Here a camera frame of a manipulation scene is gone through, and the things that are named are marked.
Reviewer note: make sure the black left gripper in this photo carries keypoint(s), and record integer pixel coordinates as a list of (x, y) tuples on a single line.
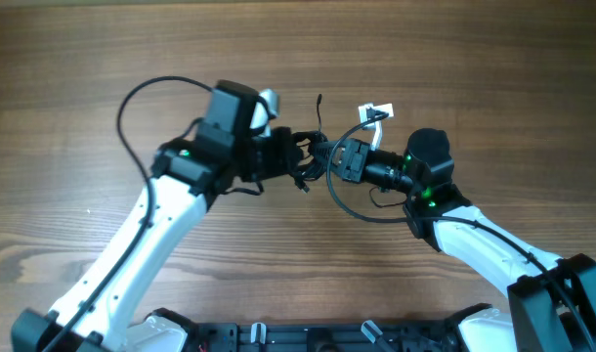
[(279, 156)]

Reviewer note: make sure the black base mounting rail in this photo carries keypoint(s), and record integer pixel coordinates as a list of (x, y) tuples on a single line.
[(369, 336)]

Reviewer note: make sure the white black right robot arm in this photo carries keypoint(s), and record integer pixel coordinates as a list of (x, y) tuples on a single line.
[(552, 300)]

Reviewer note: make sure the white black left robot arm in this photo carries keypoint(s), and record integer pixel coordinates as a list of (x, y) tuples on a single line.
[(232, 140)]

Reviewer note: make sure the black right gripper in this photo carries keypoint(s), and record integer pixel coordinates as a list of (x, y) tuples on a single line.
[(354, 159)]

